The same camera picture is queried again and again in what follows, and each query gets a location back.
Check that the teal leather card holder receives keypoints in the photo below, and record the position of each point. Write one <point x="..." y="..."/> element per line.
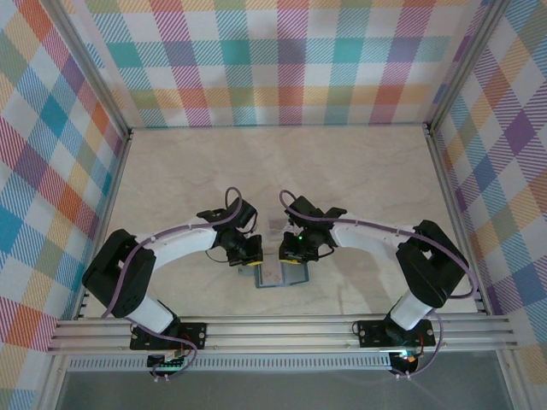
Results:
<point x="295" y="277"/>

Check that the pink white credit card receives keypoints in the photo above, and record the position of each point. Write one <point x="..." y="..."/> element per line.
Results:
<point x="272" y="274"/>

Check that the pale grey credit card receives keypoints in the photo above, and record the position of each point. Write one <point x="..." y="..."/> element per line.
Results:
<point x="276" y="225"/>

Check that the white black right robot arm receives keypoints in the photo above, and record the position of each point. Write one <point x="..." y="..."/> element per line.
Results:
<point x="363" y="239"/>

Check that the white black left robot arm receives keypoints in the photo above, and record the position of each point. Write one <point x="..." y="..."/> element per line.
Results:
<point x="184" y="245"/>

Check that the green circuit board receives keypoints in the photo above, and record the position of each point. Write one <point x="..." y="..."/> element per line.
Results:
<point x="166" y="362"/>

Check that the circuit board with orange disc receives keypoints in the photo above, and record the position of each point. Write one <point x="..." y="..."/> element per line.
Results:
<point x="408" y="358"/>

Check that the aluminium mounting rail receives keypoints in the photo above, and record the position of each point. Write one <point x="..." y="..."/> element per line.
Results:
<point x="282" y="333"/>

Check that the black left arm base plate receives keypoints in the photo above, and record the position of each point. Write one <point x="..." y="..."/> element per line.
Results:
<point x="192" y="335"/>

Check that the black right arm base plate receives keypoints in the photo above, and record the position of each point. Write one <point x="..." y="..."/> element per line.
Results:
<point x="372" y="333"/>

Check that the aluminium table side rail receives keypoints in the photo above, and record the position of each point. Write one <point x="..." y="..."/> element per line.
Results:
<point x="107" y="205"/>
<point x="454" y="213"/>

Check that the aluminium frame leg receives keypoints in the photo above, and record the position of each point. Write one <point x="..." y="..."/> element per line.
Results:
<point x="513" y="384"/>
<point x="51" y="384"/>

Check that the aluminium frame post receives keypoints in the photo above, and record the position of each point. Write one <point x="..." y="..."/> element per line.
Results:
<point x="465" y="64"/>
<point x="93" y="68"/>

